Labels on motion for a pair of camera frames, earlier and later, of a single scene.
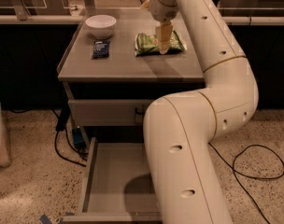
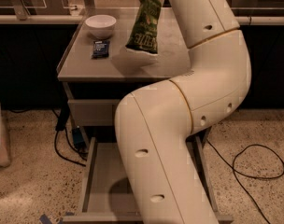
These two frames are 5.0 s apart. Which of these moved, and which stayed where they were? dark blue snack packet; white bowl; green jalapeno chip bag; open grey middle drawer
Moved: green jalapeno chip bag
Stayed: open grey middle drawer; dark blue snack packet; white bowl
